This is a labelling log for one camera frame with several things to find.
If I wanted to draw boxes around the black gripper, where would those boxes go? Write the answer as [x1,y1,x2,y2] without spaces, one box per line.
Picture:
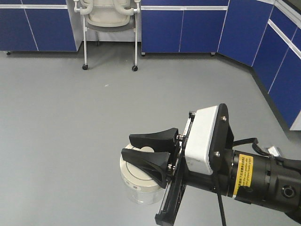
[120,102,236,225]

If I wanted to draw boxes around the glass jar with cream lid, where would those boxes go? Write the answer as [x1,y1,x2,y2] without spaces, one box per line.
[119,157,165,205]

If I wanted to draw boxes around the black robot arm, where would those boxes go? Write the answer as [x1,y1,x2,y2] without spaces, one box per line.
[120,104,301,226]

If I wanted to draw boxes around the blue lab cabinet far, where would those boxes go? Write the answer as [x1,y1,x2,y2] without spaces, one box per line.
[141,0,230,55]

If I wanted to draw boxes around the blue lab cabinet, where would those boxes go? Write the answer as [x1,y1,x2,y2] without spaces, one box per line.
[141,0,230,55]
[218,0,301,131]

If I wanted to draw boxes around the beige office chair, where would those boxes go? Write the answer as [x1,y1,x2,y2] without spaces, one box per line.
[74,0,141,72]

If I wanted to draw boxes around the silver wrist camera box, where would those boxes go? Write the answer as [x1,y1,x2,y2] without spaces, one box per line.
[185,105,218,175]

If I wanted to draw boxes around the black camera cable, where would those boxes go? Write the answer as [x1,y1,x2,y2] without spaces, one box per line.
[213,171,228,226]

